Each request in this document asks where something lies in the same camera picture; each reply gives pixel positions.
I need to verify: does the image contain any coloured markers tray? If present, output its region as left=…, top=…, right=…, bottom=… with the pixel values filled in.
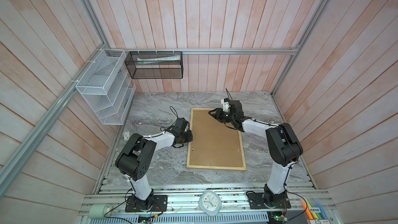
left=301, top=198, right=330, bottom=224

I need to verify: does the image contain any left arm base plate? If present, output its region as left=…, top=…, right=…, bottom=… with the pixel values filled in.
left=125, top=195, right=168, bottom=213

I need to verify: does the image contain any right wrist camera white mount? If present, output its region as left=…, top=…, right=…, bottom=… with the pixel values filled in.
left=221, top=98, right=230, bottom=112

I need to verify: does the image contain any white wire mesh shelf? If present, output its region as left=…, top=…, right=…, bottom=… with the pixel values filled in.
left=76, top=49, right=136, bottom=125

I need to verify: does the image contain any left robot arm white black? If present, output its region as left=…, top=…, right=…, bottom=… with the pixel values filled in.
left=115, top=118, right=193, bottom=210

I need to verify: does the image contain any paper in black basket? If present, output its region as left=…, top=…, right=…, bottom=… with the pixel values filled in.
left=136, top=55, right=181, bottom=65

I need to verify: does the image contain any pale green emergency button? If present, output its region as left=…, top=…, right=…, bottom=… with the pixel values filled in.
left=88, top=204, right=113, bottom=219

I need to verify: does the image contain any brown frame backing board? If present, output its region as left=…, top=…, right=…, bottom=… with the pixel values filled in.
left=189, top=110, right=245, bottom=169

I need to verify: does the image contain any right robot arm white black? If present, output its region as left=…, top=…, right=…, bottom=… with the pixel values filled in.
left=208, top=98, right=303, bottom=209

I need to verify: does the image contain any light wooden picture frame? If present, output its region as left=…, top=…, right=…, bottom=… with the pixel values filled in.
left=186, top=108, right=247, bottom=172

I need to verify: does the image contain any small white box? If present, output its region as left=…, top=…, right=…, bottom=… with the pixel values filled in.
left=123, top=132, right=130, bottom=141

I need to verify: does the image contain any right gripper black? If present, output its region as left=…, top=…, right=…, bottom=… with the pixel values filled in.
left=208, top=108, right=234, bottom=123

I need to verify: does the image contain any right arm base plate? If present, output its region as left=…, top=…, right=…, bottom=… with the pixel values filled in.
left=246, top=191, right=291, bottom=209

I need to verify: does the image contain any white round timer clock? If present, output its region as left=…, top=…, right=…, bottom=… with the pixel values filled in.
left=199, top=190, right=222, bottom=217

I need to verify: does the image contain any black wire mesh basket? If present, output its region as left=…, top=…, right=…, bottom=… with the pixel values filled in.
left=124, top=51, right=184, bottom=79

